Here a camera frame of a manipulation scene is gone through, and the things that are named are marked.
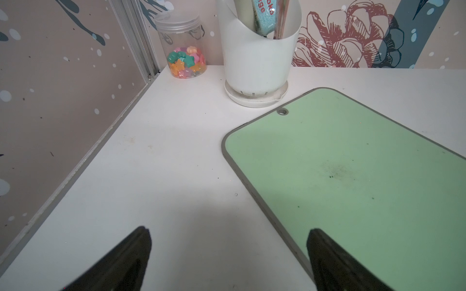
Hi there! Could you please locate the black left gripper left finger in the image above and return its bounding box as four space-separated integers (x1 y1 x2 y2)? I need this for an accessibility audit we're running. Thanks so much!
64 226 152 291

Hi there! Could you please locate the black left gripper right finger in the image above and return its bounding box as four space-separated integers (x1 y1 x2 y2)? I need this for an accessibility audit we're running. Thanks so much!
307 229 391 291

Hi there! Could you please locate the green cutting board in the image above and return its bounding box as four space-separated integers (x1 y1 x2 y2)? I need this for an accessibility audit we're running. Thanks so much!
222 87 466 291

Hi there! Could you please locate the white utensil holder cup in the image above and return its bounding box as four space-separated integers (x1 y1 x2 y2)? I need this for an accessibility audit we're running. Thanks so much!
216 1 302 108

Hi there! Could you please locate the clear jar with candies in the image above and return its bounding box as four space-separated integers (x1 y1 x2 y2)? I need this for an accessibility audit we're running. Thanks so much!
154 10 207 80

